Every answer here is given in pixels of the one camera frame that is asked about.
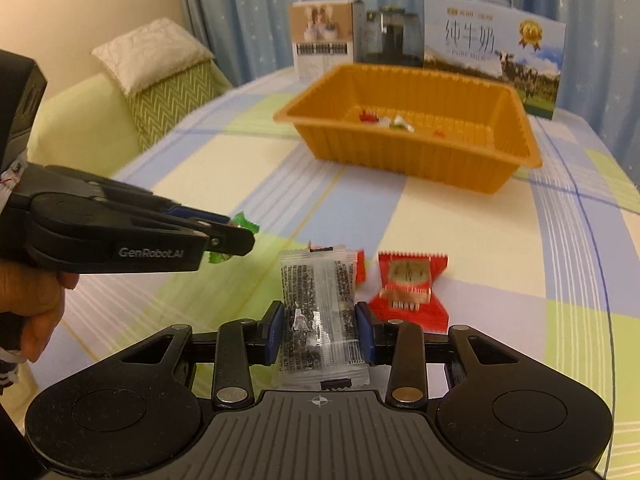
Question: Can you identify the orange plastic tray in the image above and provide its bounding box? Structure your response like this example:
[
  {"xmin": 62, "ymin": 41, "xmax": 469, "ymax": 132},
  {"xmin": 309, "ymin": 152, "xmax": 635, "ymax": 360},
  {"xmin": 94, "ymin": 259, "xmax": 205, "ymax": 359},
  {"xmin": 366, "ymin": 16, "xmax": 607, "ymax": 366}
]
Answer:
[{"xmin": 273, "ymin": 62, "xmax": 543, "ymax": 196}]

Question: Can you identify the long green snack packet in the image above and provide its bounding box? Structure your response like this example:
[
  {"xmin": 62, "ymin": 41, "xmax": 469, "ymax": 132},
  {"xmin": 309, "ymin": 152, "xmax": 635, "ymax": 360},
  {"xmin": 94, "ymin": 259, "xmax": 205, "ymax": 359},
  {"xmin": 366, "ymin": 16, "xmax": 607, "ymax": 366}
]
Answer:
[{"xmin": 378, "ymin": 115, "xmax": 417, "ymax": 133}]

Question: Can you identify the square red snack packet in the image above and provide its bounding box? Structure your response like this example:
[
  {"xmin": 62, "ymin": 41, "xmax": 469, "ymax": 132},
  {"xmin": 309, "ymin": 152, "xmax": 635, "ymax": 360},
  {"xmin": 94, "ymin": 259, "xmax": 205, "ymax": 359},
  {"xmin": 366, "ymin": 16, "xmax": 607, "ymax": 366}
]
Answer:
[{"xmin": 367, "ymin": 251, "xmax": 449, "ymax": 331}]

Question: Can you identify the green chevron pillow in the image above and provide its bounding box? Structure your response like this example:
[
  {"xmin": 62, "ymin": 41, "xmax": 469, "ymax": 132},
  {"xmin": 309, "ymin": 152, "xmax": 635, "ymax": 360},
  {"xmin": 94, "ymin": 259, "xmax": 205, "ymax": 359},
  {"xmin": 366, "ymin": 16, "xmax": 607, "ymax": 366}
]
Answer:
[{"xmin": 125, "ymin": 60, "xmax": 224, "ymax": 152}]

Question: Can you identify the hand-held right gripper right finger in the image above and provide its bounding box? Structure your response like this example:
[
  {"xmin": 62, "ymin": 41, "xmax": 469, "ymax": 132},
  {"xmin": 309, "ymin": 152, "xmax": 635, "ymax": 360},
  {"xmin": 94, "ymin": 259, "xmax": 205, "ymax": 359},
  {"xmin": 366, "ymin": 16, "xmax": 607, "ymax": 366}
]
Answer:
[{"xmin": 355, "ymin": 301, "xmax": 531, "ymax": 409}]

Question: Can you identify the blue star curtain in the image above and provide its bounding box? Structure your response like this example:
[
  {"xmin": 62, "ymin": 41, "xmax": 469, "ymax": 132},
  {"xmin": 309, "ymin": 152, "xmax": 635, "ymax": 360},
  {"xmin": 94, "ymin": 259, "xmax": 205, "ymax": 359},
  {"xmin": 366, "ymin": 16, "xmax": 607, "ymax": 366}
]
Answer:
[{"xmin": 175, "ymin": 0, "xmax": 640, "ymax": 191}]

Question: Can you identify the light green sofa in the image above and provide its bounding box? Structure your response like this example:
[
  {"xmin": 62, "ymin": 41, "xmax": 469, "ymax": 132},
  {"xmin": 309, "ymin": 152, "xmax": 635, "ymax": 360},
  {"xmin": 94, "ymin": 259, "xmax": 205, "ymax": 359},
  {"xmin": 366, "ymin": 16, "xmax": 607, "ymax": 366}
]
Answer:
[{"xmin": 25, "ymin": 60, "xmax": 236, "ymax": 181}]

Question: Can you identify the clear black printed snack packet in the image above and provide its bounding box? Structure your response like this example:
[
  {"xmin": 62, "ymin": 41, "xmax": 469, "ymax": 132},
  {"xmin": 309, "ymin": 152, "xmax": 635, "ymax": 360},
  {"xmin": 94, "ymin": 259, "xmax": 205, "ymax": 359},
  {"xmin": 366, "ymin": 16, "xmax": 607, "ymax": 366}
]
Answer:
[{"xmin": 277, "ymin": 247, "xmax": 369, "ymax": 390}]

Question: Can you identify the red pillow snack packet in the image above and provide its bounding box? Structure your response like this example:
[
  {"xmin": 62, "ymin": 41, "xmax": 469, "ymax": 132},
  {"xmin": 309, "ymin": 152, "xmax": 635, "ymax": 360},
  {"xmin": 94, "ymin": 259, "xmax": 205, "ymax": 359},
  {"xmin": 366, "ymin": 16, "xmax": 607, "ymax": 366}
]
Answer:
[{"xmin": 350, "ymin": 250, "xmax": 370, "ymax": 288}]

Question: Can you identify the plaid tablecloth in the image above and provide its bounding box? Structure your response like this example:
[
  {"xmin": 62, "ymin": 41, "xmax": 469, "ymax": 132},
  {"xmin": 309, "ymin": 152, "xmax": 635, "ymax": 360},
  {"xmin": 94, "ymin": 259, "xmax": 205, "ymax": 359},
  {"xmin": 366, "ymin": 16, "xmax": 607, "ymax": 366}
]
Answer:
[{"xmin": 15, "ymin": 62, "xmax": 640, "ymax": 480}]

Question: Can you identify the blue milk carton box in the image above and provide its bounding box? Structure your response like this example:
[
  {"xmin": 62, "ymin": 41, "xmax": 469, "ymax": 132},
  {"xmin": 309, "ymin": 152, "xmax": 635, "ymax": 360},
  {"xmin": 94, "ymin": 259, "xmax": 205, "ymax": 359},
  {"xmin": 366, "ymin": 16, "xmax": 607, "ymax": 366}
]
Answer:
[{"xmin": 422, "ymin": 0, "xmax": 567, "ymax": 122}]

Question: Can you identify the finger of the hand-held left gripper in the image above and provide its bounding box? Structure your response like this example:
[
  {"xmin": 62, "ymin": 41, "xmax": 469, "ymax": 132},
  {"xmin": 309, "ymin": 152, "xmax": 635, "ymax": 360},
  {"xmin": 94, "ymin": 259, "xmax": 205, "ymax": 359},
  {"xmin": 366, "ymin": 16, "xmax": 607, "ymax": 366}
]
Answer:
[
  {"xmin": 47, "ymin": 164, "xmax": 232, "ymax": 226},
  {"xmin": 144, "ymin": 208, "xmax": 256, "ymax": 257}
]

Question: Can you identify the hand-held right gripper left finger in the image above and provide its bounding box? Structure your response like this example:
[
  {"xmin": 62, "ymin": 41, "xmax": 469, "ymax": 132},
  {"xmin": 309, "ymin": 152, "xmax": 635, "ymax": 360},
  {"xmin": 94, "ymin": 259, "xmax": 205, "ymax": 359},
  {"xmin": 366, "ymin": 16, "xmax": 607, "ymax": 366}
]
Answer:
[{"xmin": 107, "ymin": 301, "xmax": 286, "ymax": 409}]

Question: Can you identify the small green candy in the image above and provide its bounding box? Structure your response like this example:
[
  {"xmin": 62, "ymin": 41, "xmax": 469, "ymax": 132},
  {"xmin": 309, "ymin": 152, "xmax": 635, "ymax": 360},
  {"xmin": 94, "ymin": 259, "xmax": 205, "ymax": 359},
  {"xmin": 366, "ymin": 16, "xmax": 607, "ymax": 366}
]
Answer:
[{"xmin": 206, "ymin": 211, "xmax": 261, "ymax": 264}]

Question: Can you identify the cream pillow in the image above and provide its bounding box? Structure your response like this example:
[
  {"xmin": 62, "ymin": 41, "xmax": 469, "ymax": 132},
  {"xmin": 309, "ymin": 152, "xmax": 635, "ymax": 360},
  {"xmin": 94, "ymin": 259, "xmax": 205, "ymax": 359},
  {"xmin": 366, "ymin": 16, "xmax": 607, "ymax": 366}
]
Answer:
[{"xmin": 91, "ymin": 16, "xmax": 216, "ymax": 96}]

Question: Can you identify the person's left hand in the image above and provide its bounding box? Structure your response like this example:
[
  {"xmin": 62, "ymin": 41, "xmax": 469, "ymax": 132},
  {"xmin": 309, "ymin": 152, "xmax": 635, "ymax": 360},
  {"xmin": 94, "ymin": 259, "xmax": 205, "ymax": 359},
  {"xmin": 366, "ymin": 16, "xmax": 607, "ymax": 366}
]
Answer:
[{"xmin": 0, "ymin": 260, "xmax": 80, "ymax": 363}]

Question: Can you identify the white product box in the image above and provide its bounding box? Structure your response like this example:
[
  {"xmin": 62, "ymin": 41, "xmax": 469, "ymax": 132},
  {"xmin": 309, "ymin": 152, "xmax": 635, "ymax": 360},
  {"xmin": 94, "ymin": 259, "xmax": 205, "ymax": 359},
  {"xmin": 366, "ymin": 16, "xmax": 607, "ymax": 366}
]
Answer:
[{"xmin": 291, "ymin": 0, "xmax": 368, "ymax": 83}]

